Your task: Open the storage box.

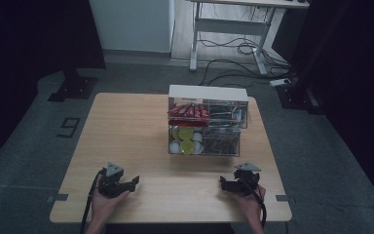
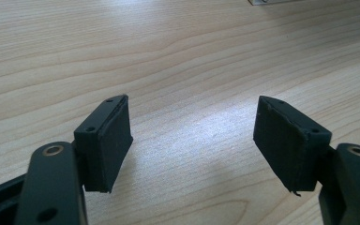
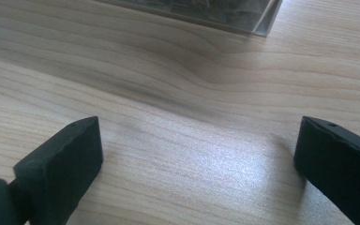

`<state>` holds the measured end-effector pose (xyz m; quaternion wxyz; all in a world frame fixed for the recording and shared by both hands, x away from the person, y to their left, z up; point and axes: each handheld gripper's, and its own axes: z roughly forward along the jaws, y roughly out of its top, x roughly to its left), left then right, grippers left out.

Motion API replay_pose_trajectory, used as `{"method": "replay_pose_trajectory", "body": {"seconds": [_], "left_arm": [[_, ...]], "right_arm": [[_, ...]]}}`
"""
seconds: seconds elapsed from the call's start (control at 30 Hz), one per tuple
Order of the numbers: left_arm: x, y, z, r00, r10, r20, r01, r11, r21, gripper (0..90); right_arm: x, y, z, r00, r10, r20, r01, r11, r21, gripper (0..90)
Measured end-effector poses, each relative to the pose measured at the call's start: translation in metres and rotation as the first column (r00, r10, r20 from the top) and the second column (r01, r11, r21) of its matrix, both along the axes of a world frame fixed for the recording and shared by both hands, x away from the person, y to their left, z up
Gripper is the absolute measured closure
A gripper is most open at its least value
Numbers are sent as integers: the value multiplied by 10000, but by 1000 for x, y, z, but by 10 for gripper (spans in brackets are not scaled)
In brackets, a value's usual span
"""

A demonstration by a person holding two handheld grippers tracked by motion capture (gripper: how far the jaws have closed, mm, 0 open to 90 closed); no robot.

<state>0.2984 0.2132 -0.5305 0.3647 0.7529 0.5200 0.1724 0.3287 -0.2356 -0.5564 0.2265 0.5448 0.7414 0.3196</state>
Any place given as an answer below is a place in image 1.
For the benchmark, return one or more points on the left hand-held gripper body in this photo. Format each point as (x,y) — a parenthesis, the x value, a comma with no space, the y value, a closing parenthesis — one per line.
(110,186)

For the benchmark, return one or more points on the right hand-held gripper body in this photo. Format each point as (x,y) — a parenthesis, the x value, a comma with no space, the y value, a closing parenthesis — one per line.
(246,182)

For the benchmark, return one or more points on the person's left hand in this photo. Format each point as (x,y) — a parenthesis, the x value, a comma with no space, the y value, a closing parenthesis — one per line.
(104,205)

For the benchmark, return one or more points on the person's right hand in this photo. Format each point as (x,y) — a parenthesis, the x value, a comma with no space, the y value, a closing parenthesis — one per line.
(251,206)

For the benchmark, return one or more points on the pile of dark stick packets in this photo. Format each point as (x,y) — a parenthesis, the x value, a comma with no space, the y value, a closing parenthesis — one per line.
(222,140)

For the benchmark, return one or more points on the grey tape strip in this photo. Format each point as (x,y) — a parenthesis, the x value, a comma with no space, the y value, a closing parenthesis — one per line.
(58,197)
(284,198)

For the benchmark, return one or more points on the white round capsule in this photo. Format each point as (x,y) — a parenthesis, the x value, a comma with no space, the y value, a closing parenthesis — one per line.
(199,148)
(175,148)
(197,137)

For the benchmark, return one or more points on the stack of dark packets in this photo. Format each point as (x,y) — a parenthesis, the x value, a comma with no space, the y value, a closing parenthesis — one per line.
(225,113)

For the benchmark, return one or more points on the row of red stick packets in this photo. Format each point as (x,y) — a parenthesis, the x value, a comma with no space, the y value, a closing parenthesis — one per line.
(190,113)

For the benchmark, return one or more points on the clear organizer with white lid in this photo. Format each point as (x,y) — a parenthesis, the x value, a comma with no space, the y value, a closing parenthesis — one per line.
(207,94)

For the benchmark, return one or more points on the black stand base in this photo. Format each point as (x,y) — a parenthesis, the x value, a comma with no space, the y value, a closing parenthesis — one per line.
(74,87)
(297,97)

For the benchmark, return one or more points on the white power strip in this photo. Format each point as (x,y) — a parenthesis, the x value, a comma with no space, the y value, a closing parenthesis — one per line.
(280,82)

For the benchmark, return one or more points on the dark curtain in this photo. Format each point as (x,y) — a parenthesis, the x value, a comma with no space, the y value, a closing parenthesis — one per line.
(354,81)
(29,58)

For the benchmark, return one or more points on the white metal-legged desk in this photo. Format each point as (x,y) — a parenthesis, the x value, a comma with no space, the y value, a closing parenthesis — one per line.
(230,26)

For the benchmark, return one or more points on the white cabinet panel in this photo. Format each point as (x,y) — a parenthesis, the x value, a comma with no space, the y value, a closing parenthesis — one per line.
(131,24)

